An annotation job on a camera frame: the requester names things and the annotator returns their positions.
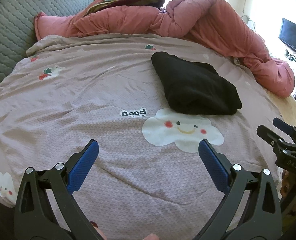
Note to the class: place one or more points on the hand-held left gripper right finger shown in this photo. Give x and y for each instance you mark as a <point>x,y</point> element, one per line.
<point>213,161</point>

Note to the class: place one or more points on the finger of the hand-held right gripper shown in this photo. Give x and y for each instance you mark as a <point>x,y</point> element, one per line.
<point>269,135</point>
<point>287,128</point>

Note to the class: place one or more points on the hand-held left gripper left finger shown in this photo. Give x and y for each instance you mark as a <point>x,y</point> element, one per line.
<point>84,161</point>

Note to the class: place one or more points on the black sweater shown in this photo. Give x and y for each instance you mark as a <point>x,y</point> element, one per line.
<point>198,87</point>

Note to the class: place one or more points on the person's right hand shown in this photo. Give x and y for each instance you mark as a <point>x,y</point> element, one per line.
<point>285,183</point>

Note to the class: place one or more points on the cream bed sheet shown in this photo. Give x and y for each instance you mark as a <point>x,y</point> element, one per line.
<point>285,107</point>

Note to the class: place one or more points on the black monitor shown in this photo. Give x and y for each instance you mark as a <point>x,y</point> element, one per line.
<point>294,37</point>

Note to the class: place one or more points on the pink duvet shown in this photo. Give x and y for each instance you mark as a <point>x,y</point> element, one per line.
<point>200,17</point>

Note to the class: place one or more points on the grey quilted headboard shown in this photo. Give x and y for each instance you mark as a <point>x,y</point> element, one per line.
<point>12,25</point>

